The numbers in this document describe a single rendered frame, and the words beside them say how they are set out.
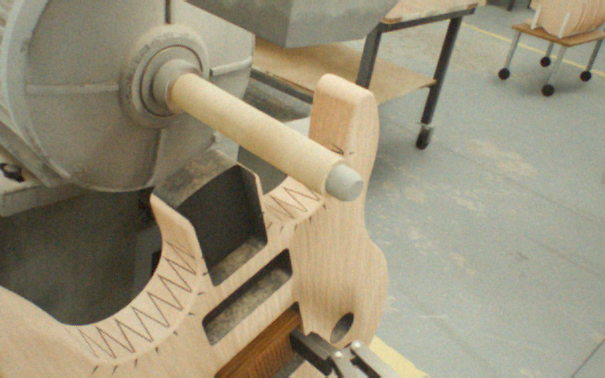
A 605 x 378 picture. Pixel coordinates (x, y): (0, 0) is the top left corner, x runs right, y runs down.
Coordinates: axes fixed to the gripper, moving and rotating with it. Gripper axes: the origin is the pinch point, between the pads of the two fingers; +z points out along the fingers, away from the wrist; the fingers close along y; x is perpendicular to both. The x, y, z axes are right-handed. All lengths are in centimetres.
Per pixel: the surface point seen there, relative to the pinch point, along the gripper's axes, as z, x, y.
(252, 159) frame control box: 24.6, -2.8, 20.1
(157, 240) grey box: 38.2, -19.1, 9.5
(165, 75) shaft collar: 16.3, 20.7, 7.3
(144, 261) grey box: 38.2, -21.2, 6.4
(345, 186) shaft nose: -4.0, 19.3, 7.7
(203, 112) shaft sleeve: 11.2, 19.3, 7.0
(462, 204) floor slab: 90, -190, 188
